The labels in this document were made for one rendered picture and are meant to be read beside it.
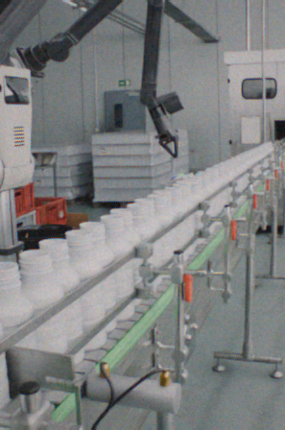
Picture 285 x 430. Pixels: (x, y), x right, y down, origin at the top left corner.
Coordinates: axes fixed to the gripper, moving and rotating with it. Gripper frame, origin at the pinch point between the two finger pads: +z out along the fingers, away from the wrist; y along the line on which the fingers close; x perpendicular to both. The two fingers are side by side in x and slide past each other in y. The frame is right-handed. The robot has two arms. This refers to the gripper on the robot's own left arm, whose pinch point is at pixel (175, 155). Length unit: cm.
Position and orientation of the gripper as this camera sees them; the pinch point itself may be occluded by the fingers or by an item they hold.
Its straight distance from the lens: 188.4
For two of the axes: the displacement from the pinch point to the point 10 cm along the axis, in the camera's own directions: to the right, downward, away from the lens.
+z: 3.7, 9.3, 0.6
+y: 3.3, -1.9, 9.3
